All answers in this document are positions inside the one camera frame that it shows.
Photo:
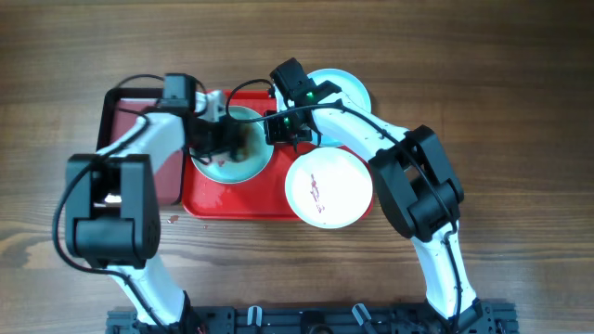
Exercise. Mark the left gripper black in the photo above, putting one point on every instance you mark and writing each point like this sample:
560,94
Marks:
230,145

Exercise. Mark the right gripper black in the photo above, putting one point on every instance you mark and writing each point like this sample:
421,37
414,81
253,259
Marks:
274,135

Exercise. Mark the pale blue plate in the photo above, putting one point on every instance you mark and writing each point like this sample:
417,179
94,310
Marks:
255,153
352,90

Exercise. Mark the white plate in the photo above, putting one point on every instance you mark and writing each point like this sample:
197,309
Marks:
329,188

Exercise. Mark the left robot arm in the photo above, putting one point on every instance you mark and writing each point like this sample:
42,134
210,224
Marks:
107,222

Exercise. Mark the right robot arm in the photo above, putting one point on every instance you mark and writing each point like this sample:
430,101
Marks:
416,185

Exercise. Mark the red plastic serving tray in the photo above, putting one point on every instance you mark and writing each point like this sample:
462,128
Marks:
260,198

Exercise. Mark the black tray with red water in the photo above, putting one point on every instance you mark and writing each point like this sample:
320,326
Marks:
115,123

